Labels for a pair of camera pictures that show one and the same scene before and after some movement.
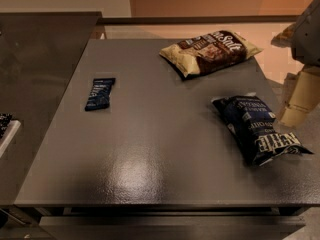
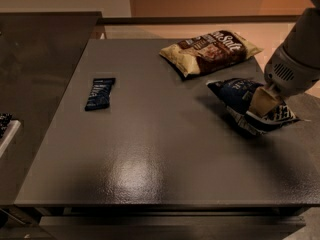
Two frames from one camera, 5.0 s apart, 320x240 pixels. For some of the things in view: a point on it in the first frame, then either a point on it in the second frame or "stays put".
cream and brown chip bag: (208, 52) stays put
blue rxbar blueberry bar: (100, 94) stays put
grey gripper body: (307, 37) to (289, 77)
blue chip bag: (256, 130) to (236, 95)
